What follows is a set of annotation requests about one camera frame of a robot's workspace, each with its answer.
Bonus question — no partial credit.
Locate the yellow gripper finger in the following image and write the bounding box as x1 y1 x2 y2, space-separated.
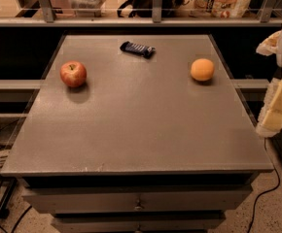
256 78 282 138
256 31 281 56

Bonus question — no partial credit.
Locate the orange fruit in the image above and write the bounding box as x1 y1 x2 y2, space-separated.
191 58 215 82

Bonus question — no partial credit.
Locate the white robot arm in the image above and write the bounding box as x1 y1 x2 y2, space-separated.
256 29 282 138

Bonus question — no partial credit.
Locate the red apple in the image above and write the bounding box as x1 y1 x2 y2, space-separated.
60 60 87 87

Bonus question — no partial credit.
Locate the black bag on shelf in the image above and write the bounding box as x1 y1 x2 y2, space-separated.
117 0 189 17

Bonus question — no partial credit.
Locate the dark blue snack bar wrapper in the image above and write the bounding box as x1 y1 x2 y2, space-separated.
120 41 156 58

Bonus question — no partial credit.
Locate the grey drawer cabinet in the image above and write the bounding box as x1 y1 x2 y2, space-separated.
0 33 275 233

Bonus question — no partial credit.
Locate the upper drawer with knob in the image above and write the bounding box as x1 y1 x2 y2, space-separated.
22 185 252 214

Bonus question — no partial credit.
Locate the drawer with knob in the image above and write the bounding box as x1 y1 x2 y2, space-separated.
52 212 226 233
22 185 252 214

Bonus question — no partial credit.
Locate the clear plastic container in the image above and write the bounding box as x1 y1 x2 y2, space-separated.
68 0 106 17

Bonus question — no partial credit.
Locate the grey metal railing shelf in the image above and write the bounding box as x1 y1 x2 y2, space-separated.
0 0 282 27

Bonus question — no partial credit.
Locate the lower drawer with knob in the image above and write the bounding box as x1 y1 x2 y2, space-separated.
52 212 226 233

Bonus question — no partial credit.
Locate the black cable right floor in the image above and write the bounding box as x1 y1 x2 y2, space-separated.
246 138 282 233

